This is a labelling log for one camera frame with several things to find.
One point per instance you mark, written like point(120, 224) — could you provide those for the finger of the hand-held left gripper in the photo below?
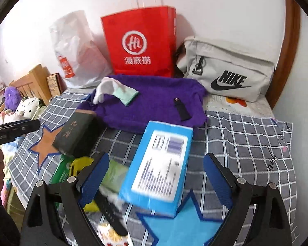
point(20, 126)

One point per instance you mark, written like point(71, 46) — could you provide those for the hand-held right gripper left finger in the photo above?
point(95, 176)

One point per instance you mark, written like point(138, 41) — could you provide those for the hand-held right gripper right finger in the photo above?
point(218, 182)

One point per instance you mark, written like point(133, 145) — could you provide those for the pale green tissue pack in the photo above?
point(115, 174)

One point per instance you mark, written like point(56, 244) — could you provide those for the green label packet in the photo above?
point(59, 170)

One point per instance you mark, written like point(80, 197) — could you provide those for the person's left forearm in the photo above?
point(0, 223)

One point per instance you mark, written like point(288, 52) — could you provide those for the yellow packet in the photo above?
point(79, 165)

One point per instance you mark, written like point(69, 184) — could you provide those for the white spotted plush toy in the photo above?
point(28, 107)

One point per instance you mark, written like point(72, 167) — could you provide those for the purple plush toy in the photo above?
point(12, 98)

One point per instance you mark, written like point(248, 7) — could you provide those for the black remote control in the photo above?
point(110, 210)

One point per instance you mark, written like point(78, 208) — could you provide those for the grey checked bed sheet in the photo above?
point(233, 138)

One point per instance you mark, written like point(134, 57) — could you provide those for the dark green box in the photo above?
point(74, 133)

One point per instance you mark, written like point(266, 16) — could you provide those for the orange print packet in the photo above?
point(113, 238)

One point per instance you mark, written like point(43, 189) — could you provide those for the blue tissue packet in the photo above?
point(156, 158)

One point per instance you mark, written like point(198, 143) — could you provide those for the white printed bed sheet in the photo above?
point(256, 107)

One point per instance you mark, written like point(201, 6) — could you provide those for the white sock with green toe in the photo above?
point(118, 91)

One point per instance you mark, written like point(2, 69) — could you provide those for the purple fleece cloth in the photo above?
point(156, 102)

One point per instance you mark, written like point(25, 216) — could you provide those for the white plastic bag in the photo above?
point(74, 43)

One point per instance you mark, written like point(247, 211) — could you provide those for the grey waist bag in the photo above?
point(220, 56)

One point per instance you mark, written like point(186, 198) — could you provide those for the red paper bag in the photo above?
point(143, 30)

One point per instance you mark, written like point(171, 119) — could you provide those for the brown wooden headboard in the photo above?
point(290, 43)

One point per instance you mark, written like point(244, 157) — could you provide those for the wooden picture frame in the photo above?
point(54, 84)

